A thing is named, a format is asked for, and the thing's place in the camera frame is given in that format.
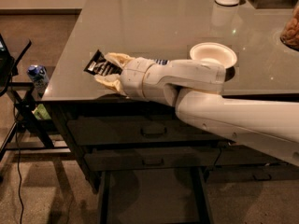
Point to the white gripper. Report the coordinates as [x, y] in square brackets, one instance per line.
[133, 76]

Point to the black rxbar chocolate bar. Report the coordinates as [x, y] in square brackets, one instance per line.
[99, 65]

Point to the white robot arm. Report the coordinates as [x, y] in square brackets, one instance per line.
[193, 88]

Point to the top left grey drawer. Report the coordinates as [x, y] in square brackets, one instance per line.
[92, 131]

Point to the grey counter cabinet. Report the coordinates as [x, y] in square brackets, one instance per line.
[266, 69]

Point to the middle left grey drawer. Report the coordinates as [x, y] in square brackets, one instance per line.
[151, 158]

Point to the open bottom grey drawer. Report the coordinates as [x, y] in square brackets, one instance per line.
[154, 196]

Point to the middle right grey drawer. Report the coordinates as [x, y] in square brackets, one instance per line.
[241, 155]

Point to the bottom right grey drawer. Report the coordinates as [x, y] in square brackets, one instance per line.
[253, 173]

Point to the blue candy bar wrapper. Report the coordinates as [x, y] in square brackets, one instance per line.
[161, 61]

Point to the green packet on cart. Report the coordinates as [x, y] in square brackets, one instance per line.
[41, 112]

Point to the white paper bowl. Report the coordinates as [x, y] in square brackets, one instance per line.
[214, 53]

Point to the black side cart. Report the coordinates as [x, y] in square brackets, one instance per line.
[23, 97]

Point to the glass jar of nuts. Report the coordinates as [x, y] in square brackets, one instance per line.
[290, 33]

